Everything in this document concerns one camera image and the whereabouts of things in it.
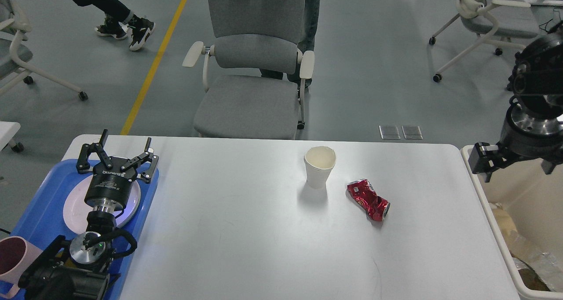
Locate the foil with brown napkin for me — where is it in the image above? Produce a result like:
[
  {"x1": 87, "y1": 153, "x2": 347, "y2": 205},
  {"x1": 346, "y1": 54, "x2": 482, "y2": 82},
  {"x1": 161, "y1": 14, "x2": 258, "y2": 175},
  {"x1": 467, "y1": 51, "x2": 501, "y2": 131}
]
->
[{"x1": 518, "y1": 268, "x2": 551, "y2": 292}]

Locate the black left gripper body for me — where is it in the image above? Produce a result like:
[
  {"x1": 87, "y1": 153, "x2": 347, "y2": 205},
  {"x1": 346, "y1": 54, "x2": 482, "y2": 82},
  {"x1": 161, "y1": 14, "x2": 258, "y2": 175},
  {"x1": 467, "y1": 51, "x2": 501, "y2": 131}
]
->
[{"x1": 84, "y1": 156, "x2": 139, "y2": 211}]

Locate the brown paper bag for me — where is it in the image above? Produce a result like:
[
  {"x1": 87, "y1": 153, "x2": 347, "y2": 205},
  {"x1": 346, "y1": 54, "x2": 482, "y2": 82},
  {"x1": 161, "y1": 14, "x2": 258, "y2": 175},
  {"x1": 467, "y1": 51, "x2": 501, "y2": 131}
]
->
[{"x1": 489, "y1": 202, "x2": 519, "y2": 247}]

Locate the aluminium foil sheet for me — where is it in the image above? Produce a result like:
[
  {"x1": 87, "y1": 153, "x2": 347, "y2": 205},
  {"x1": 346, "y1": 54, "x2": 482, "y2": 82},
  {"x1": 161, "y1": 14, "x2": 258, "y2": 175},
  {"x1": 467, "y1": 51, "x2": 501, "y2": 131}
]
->
[{"x1": 511, "y1": 247, "x2": 562, "y2": 292}]

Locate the pink mug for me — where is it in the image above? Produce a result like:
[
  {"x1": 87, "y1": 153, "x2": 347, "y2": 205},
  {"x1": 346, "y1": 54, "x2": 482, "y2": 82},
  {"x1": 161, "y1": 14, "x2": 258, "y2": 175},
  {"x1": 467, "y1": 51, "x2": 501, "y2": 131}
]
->
[{"x1": 0, "y1": 236, "x2": 44, "y2": 300}]

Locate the white chair right background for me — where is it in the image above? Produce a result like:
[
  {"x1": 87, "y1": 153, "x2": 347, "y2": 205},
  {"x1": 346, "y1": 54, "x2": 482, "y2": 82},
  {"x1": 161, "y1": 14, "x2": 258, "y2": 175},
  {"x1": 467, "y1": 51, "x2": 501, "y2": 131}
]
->
[{"x1": 428, "y1": 0, "x2": 540, "y2": 83}]

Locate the grey office chair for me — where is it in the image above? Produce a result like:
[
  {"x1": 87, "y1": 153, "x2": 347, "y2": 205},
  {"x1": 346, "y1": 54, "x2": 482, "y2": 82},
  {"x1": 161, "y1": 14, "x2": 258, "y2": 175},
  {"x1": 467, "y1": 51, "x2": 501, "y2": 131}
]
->
[{"x1": 183, "y1": 0, "x2": 315, "y2": 140}]

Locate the pink plate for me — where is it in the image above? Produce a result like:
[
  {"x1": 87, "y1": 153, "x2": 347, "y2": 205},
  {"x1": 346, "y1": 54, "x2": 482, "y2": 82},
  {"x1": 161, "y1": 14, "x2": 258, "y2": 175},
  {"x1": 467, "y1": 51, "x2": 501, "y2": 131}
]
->
[{"x1": 63, "y1": 175, "x2": 142, "y2": 234}]

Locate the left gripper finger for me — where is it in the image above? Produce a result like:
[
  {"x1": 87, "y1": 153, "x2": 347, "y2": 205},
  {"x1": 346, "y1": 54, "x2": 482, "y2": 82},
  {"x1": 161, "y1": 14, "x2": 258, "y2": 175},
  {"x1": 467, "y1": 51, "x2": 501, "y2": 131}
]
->
[
  {"x1": 119, "y1": 137, "x2": 159, "y2": 184},
  {"x1": 77, "y1": 129, "x2": 115, "y2": 174}
]

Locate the crushed red can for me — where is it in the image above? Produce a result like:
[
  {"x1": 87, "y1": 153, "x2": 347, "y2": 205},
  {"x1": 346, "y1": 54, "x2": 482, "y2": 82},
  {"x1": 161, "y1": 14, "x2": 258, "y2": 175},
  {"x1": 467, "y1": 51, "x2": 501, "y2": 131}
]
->
[{"x1": 346, "y1": 179, "x2": 391, "y2": 222}]

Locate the person in black clothes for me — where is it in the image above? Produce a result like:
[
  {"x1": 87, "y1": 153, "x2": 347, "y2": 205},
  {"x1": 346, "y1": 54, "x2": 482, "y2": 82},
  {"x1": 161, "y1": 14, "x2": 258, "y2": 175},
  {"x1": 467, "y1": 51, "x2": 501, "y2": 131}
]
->
[{"x1": 72, "y1": 0, "x2": 154, "y2": 51}]

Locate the white chair left background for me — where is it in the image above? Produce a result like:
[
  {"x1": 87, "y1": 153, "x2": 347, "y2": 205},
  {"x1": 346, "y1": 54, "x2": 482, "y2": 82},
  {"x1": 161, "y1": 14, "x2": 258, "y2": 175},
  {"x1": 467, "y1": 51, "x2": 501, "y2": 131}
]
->
[{"x1": 0, "y1": 0, "x2": 88, "y2": 101}]

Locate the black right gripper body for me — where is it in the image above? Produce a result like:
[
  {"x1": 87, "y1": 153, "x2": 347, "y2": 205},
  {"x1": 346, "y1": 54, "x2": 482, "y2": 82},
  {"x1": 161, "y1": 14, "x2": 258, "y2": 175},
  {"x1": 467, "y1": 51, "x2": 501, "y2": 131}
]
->
[{"x1": 497, "y1": 104, "x2": 562, "y2": 164}]

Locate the floor outlet plate left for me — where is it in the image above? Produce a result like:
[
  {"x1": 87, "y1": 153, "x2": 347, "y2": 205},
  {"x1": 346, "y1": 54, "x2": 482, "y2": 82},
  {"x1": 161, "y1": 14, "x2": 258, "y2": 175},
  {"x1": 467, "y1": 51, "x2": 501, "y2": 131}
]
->
[{"x1": 379, "y1": 125, "x2": 402, "y2": 140}]

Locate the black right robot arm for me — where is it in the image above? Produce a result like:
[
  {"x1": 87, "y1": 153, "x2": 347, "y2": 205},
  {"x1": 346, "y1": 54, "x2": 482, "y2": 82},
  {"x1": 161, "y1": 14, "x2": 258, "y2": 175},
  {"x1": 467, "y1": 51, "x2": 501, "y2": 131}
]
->
[{"x1": 468, "y1": 22, "x2": 563, "y2": 182}]

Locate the floor outlet plate right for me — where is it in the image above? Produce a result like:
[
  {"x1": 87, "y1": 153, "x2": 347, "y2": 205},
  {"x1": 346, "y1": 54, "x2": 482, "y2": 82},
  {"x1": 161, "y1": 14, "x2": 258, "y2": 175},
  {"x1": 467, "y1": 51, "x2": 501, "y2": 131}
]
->
[{"x1": 401, "y1": 125, "x2": 424, "y2": 140}]

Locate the beige plastic bin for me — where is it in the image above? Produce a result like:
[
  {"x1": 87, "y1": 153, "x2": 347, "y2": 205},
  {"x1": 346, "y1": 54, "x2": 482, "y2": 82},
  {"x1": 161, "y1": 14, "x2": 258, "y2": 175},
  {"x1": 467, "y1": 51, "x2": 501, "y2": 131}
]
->
[{"x1": 470, "y1": 159, "x2": 562, "y2": 300}]

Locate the floor outlet plate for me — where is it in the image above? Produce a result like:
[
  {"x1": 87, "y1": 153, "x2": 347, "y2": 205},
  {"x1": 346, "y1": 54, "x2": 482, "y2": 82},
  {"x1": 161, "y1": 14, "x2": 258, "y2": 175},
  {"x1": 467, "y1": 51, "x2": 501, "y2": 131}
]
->
[
  {"x1": 401, "y1": 125, "x2": 424, "y2": 140},
  {"x1": 379, "y1": 125, "x2": 402, "y2": 140}
]

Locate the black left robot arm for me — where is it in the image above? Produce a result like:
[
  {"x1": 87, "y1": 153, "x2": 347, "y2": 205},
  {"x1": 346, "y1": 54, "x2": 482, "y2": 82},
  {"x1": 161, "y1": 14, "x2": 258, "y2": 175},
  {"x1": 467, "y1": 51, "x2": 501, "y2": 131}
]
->
[{"x1": 15, "y1": 130, "x2": 159, "y2": 300}]

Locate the white paper cup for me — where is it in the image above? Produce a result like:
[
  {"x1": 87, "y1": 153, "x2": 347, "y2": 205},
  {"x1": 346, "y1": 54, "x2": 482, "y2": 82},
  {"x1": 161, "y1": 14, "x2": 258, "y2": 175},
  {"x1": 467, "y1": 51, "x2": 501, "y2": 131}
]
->
[{"x1": 303, "y1": 146, "x2": 336, "y2": 189}]

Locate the white chair background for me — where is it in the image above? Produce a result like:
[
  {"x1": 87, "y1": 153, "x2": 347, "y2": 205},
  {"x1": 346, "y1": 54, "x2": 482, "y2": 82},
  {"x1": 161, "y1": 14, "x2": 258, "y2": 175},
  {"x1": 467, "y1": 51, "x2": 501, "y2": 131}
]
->
[
  {"x1": 0, "y1": 0, "x2": 88, "y2": 101},
  {"x1": 428, "y1": 0, "x2": 540, "y2": 83}
]

